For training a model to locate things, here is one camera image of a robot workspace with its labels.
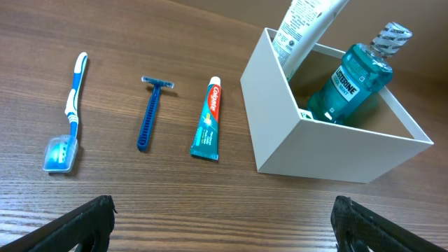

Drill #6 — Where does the blue Listerine mouthwash bottle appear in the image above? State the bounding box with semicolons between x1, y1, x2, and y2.
307;22;413;124

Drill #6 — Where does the white lotion tube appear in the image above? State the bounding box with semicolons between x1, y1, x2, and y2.
272;0;349;81

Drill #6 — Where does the blue white toothbrush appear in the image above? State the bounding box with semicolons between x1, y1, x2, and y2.
43;52;88;173

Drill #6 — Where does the white cardboard box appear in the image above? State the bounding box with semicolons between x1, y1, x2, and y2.
240;28;433;183

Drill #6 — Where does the Colgate toothpaste tube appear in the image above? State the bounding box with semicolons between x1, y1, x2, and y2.
190;76;222;161

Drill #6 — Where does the green white soap packet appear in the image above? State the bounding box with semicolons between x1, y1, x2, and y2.
298;108;314;120

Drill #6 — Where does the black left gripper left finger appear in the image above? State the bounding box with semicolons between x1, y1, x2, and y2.
1;195;116;252

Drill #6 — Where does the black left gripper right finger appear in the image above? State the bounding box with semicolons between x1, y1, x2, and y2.
330;195;447;252

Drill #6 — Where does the blue disposable razor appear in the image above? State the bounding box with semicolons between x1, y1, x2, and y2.
136;76;174;152

